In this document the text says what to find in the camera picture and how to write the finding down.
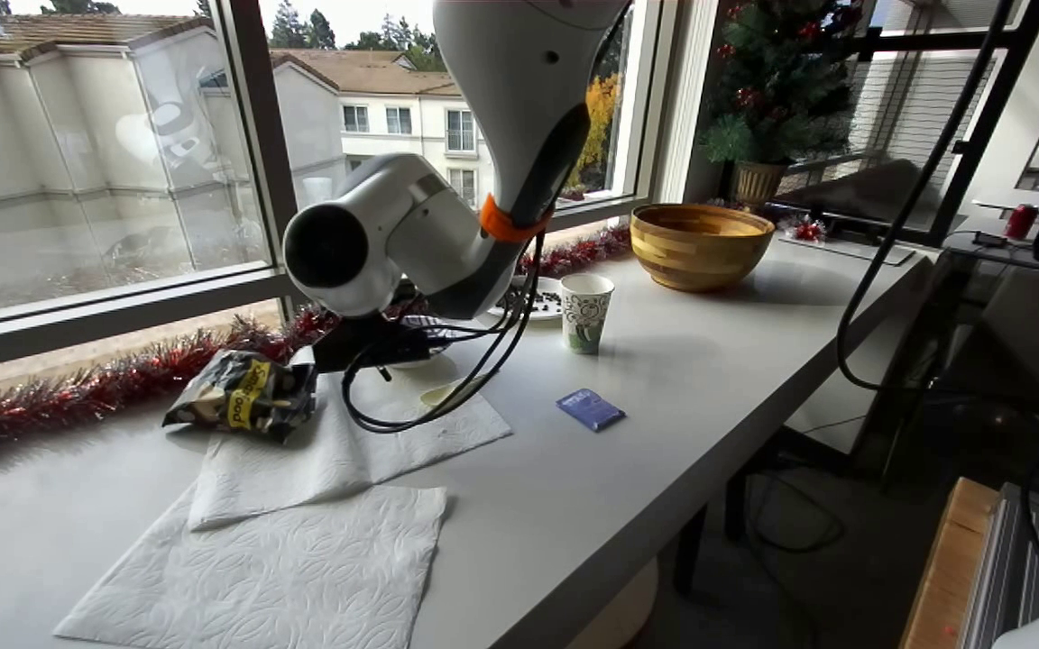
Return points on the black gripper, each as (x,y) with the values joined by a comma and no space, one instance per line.
(367,342)

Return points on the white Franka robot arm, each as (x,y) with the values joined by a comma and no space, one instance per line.
(398,227)

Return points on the creased white paper towel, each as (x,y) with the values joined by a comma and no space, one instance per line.
(303,470)

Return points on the crumpled black yellow snack bag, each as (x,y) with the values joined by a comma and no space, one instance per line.
(236,396)

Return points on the patterned paper cup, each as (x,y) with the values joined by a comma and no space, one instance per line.
(585,316)

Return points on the small blue packet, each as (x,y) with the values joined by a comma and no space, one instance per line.
(588,410)

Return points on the large white paper towel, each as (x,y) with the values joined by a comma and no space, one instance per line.
(268,578)

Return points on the red tinsel garland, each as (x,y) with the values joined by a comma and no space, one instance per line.
(86,389)

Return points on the large wooden bowl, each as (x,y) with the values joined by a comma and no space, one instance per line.
(702,245)

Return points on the round beige stool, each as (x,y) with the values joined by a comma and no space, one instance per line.
(622,615)

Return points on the small red ornament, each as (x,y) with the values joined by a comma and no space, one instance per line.
(808,227)

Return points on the small potted Christmas tree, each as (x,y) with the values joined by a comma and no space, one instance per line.
(773,83)

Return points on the wooden shelf board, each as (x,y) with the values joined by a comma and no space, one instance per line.
(946,578)

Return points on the red cup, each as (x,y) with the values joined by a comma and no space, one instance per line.
(1020,222)

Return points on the grey metal rack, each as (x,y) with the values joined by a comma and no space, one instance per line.
(1001,562)

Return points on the dark window frame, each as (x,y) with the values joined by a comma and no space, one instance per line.
(122,306)

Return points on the black metal frame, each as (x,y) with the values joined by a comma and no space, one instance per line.
(903,38)

